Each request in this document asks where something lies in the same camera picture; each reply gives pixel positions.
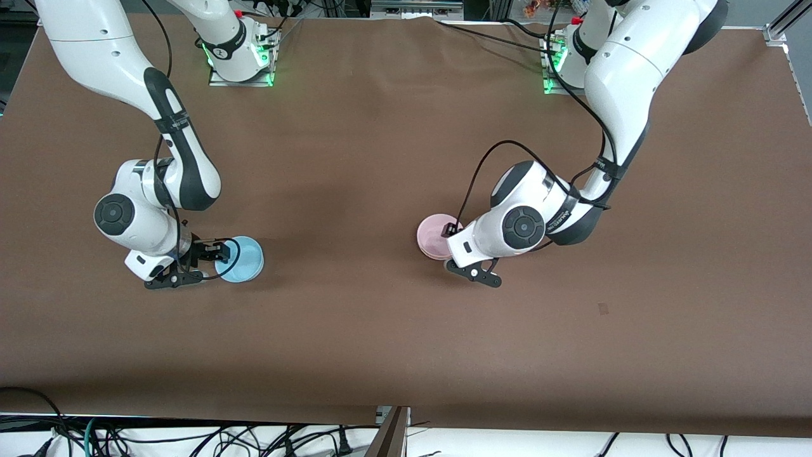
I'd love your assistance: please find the grey metal bar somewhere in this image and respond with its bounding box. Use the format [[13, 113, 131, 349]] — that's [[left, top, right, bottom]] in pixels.
[[370, 0, 465, 21]]

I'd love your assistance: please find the blue bowl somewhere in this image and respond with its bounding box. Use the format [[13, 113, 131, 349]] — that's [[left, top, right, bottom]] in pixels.
[[214, 235, 265, 284]]

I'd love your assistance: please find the pink bowl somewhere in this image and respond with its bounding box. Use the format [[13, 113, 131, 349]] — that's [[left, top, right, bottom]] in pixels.
[[417, 214, 466, 261]]

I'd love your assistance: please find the aluminium profile beam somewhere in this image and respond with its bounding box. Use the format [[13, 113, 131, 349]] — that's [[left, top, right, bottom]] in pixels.
[[365, 406, 411, 457]]

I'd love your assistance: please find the aluminium frame profile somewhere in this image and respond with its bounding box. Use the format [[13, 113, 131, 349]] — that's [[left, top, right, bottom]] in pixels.
[[764, 0, 812, 46]]

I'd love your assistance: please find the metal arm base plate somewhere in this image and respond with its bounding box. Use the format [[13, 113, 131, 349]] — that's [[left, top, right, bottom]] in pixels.
[[542, 32, 594, 96], [208, 29, 275, 88]]

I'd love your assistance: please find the brown table cover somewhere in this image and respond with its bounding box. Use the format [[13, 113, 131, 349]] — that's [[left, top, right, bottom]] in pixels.
[[0, 11, 812, 439]]

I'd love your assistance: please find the black base cable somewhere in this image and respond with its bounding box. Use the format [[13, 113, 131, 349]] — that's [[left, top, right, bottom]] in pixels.
[[503, 18, 556, 39], [241, 0, 304, 42], [435, 21, 558, 55]]

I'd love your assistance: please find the black cable with plug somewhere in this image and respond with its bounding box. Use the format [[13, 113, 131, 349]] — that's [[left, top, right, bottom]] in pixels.
[[279, 427, 356, 456]]

